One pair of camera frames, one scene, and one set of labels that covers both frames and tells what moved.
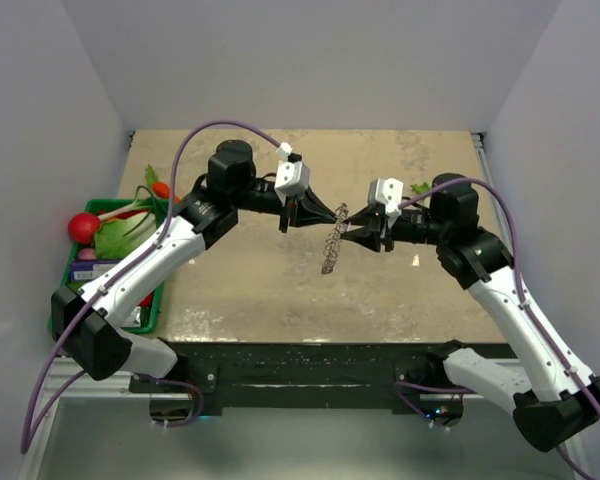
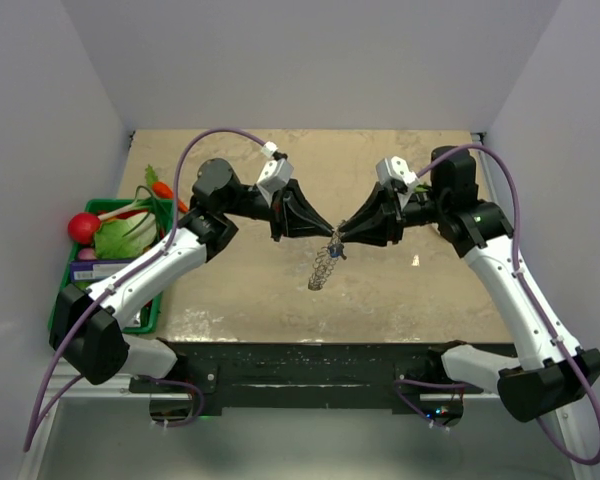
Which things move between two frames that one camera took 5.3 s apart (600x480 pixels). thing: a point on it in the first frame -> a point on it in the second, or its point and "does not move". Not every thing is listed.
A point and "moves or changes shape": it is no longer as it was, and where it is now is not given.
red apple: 82,226 does not move
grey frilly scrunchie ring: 333,242 moves or changes shape
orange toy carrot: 160,188 does not move
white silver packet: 134,320 does not move
